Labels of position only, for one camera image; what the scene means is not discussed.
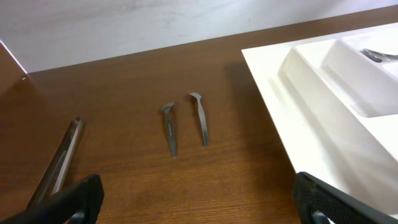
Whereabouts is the left small steel spoon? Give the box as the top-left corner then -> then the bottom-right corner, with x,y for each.
161,103 -> 177,158

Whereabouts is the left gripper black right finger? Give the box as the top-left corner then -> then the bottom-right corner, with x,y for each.
293,172 -> 397,224

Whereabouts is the right small steel spoon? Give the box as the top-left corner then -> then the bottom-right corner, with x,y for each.
189,92 -> 210,147

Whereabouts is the small steel spoon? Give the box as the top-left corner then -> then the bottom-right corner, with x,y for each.
161,103 -> 177,158
189,92 -> 210,147

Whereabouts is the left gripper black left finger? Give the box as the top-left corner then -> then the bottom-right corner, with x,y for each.
2,174 -> 104,224

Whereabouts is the white plastic cutlery tray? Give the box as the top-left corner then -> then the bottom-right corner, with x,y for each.
243,23 -> 397,217

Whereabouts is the right steel chopstick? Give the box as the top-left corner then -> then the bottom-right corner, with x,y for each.
52,117 -> 85,194

